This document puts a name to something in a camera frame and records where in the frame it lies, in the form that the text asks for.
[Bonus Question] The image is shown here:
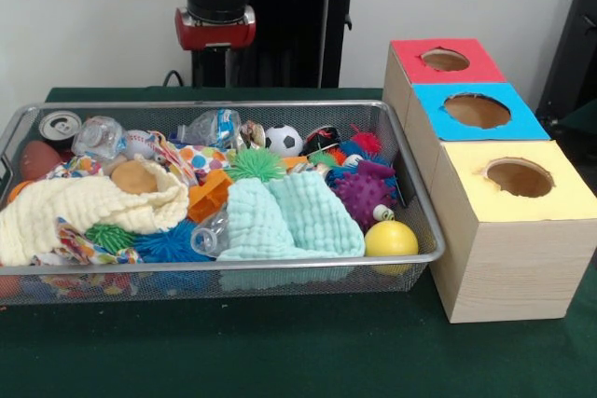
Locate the orange plastic block toy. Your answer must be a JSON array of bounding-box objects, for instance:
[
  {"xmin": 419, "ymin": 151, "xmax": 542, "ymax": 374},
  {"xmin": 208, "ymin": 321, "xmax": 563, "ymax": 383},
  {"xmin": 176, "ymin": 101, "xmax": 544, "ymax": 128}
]
[{"xmin": 186, "ymin": 168, "xmax": 234, "ymax": 225}]

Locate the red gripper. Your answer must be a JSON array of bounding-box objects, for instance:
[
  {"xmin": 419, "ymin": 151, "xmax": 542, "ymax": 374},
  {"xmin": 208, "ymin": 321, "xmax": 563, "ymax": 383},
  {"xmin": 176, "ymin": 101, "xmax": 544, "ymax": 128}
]
[{"xmin": 174, "ymin": 6, "xmax": 257, "ymax": 52}]

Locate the purple spiky ball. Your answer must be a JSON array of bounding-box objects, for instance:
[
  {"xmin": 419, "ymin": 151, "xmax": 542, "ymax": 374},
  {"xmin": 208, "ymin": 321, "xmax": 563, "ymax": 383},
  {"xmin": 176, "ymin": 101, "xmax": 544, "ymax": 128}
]
[{"xmin": 331, "ymin": 170, "xmax": 397, "ymax": 230}]

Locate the silver topped drink can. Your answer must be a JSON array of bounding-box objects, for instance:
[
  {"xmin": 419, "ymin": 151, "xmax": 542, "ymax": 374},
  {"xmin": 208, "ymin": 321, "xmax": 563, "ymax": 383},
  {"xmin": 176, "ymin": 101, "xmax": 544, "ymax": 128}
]
[{"xmin": 37, "ymin": 110, "xmax": 83, "ymax": 153}]

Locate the wooden box with three holes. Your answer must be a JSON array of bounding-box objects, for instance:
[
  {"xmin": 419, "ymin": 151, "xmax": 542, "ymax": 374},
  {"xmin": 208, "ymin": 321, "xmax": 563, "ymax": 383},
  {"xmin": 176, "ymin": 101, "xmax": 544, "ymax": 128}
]
[{"xmin": 382, "ymin": 37, "xmax": 597, "ymax": 324}]

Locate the shallow metal mesh bin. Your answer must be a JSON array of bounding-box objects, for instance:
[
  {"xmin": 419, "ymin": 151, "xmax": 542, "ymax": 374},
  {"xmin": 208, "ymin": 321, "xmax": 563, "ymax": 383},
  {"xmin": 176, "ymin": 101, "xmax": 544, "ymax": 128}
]
[{"xmin": 0, "ymin": 99, "xmax": 447, "ymax": 309}]

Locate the green stringy koosh ball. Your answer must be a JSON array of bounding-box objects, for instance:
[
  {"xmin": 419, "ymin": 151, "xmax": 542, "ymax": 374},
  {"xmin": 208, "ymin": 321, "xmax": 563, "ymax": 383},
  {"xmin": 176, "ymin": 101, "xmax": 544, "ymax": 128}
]
[{"xmin": 226, "ymin": 146, "xmax": 286, "ymax": 184}]

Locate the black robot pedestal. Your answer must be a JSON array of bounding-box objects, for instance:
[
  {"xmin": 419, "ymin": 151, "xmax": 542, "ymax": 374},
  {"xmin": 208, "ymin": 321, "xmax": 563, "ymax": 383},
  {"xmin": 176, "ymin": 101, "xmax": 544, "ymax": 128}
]
[{"xmin": 179, "ymin": 0, "xmax": 377, "ymax": 89}]

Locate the dark green table cloth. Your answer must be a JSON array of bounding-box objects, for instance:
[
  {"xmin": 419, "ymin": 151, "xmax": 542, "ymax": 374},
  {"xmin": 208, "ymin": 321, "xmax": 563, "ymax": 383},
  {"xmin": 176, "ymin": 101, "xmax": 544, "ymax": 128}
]
[{"xmin": 0, "ymin": 86, "xmax": 597, "ymax": 398}]

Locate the cream yellow cloth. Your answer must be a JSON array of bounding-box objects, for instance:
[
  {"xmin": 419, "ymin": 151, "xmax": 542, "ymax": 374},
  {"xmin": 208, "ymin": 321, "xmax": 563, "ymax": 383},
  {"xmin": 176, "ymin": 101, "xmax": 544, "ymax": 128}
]
[{"xmin": 0, "ymin": 155, "xmax": 190, "ymax": 268}]

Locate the mint green cloth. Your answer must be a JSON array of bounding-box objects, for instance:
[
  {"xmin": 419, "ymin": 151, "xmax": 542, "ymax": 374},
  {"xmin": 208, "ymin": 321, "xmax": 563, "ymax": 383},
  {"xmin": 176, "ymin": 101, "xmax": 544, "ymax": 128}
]
[{"xmin": 216, "ymin": 169, "xmax": 367, "ymax": 263}]

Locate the tan foam ball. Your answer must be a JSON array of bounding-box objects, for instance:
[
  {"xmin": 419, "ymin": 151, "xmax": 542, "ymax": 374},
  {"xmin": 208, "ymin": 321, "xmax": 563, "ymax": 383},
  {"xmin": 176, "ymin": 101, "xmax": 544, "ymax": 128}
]
[{"xmin": 110, "ymin": 158, "xmax": 162, "ymax": 195}]

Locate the blue stringy koosh ball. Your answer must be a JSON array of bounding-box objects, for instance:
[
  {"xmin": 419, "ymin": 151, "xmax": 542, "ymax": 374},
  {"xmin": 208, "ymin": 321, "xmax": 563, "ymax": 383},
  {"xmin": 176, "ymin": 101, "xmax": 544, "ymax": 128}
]
[{"xmin": 132, "ymin": 219, "xmax": 206, "ymax": 263}]

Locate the yellow smooth ball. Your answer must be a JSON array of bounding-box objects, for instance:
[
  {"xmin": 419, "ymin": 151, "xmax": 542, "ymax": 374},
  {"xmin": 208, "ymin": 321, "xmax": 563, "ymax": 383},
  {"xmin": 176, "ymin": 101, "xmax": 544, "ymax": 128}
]
[{"xmin": 364, "ymin": 220, "xmax": 420, "ymax": 277}]

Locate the black and white soccer ball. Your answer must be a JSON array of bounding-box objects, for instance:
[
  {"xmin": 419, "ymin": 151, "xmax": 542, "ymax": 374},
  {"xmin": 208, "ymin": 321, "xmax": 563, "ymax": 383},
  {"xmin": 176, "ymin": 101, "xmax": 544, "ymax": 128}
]
[{"xmin": 264, "ymin": 124, "xmax": 304, "ymax": 158}]

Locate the black chair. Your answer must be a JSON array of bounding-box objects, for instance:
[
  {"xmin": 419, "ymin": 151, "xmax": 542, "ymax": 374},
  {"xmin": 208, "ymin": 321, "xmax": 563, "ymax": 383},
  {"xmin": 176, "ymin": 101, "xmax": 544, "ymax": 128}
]
[{"xmin": 535, "ymin": 0, "xmax": 597, "ymax": 129}]

